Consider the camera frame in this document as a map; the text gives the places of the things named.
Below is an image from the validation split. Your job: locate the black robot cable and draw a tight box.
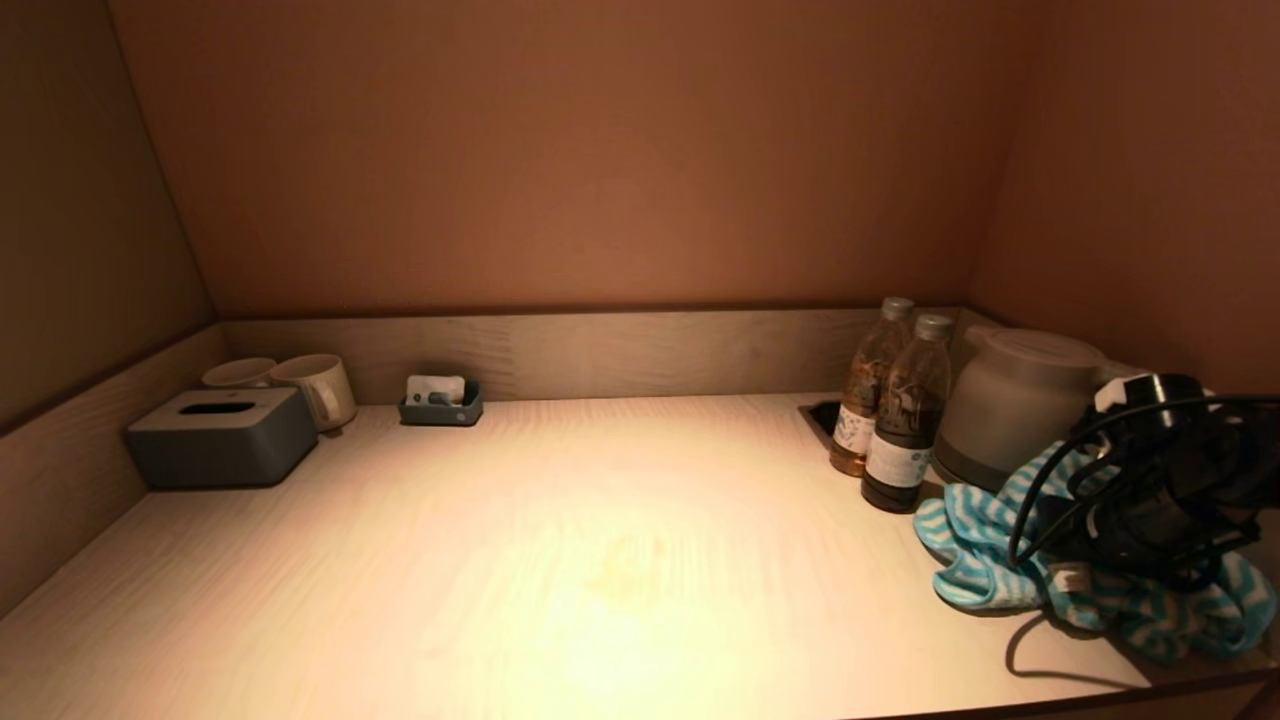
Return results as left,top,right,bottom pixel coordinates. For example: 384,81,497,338
1005,395,1280,573

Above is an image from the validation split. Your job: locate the blue white striped towel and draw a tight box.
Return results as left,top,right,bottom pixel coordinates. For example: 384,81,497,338
912,440,1279,666

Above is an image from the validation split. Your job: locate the dark drink bottle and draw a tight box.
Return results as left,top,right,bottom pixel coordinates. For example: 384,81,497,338
861,314,954,514

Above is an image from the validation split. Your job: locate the white mug with handle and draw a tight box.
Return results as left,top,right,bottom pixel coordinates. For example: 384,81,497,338
270,354,358,433

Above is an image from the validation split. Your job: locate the white sachet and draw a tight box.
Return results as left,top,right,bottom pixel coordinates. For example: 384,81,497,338
406,375,466,406

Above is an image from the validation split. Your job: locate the grey tissue box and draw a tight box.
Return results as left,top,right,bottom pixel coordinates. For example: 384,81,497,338
124,387,319,490

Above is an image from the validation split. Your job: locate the small grey-blue tray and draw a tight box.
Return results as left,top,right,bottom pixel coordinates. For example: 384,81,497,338
399,380,484,427

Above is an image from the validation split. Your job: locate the amber drink bottle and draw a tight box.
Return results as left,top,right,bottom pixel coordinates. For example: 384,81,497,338
829,297,914,478

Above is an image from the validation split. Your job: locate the white mug without visible handle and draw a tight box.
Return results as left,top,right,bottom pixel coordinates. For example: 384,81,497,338
202,357,278,390

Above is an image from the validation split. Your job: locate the white electric kettle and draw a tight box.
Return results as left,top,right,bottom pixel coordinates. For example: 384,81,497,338
932,326,1151,493

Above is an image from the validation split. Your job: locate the black wrist camera white cap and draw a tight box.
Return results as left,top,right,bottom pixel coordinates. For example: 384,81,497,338
1093,373,1216,446

